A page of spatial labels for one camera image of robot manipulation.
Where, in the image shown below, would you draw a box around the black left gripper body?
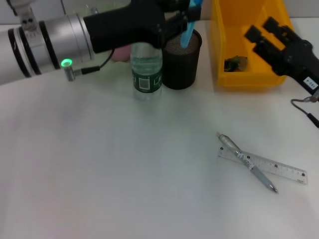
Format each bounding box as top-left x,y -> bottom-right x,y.
83,0 -> 167,54

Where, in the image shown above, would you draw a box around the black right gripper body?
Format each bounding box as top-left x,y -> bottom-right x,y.
271,38 -> 319,97

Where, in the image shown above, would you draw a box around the blue sheathed scissors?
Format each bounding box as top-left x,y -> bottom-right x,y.
179,0 -> 204,49

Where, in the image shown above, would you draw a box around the pink toy peach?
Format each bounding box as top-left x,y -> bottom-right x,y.
111,46 -> 132,63

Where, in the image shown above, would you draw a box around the green plastic wrapper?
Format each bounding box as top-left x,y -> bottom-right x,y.
223,55 -> 249,73

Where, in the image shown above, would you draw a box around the clear green-label water bottle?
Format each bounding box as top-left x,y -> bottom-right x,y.
130,42 -> 164,101

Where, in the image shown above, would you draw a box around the green translucent fruit bowl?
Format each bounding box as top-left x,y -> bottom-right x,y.
72,0 -> 134,84

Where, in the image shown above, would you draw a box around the black mesh pen holder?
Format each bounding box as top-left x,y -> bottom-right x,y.
161,27 -> 203,90

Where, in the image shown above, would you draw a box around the transparent plastic ruler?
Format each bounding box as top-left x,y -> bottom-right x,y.
217,146 -> 308,185

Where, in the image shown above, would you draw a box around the clear grey ballpoint pen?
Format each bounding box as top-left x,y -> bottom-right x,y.
216,131 -> 279,194

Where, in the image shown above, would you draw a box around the yellow plastic bin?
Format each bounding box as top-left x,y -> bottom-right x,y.
210,0 -> 295,87

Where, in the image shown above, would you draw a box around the right gripper cable with plug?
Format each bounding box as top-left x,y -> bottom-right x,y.
290,89 -> 319,127

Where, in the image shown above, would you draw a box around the gripper cable with plug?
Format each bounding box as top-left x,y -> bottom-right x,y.
63,48 -> 117,82
290,89 -> 319,127

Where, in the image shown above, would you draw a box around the left gripper cable with plug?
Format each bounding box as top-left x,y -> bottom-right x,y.
63,48 -> 117,82

